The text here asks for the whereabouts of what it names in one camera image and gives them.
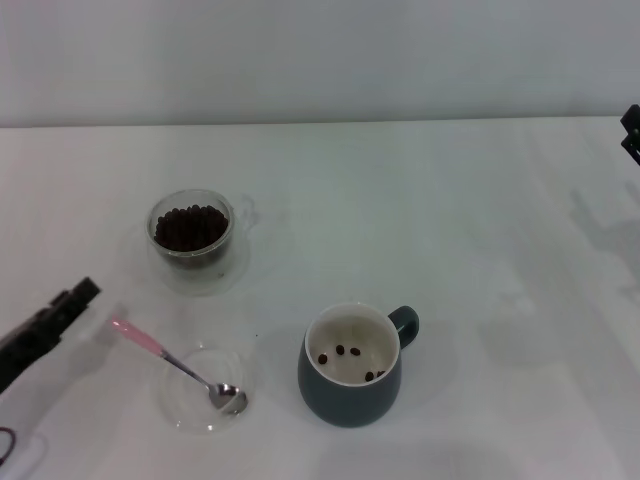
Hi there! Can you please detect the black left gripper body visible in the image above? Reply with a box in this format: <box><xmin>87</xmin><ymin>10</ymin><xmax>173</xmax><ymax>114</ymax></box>
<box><xmin>0</xmin><ymin>303</ymin><xmax>70</xmax><ymax>396</ymax></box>

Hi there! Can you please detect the pink handled metal spoon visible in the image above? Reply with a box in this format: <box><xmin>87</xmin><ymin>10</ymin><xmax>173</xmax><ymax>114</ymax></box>
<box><xmin>110</xmin><ymin>315</ymin><xmax>249</xmax><ymax>416</ymax></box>

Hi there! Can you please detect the dark grey ceramic mug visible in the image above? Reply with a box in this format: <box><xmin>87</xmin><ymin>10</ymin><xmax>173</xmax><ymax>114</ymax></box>
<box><xmin>298</xmin><ymin>301</ymin><xmax>421</xmax><ymax>429</ymax></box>

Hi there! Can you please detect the clear glass cup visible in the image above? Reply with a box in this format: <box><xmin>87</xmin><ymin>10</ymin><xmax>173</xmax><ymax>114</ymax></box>
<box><xmin>144</xmin><ymin>189</ymin><xmax>259</xmax><ymax>272</ymax></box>

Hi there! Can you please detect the coffee bean heap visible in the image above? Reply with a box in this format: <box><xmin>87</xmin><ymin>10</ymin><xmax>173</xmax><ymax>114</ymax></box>
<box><xmin>153</xmin><ymin>203</ymin><xmax>230</xmax><ymax>253</ymax></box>

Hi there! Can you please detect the clear glass saucer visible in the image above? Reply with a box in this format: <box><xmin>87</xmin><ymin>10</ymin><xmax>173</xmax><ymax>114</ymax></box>
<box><xmin>144</xmin><ymin>222</ymin><xmax>252</xmax><ymax>298</ymax></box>

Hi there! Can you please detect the small clear glass dish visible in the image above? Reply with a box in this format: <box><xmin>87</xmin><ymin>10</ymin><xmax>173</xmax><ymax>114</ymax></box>
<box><xmin>159</xmin><ymin>342</ymin><xmax>257</xmax><ymax>435</ymax></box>

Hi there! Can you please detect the dark red cable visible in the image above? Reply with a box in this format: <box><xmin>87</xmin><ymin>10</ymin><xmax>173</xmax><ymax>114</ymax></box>
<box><xmin>0</xmin><ymin>427</ymin><xmax>17</xmax><ymax>465</ymax></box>

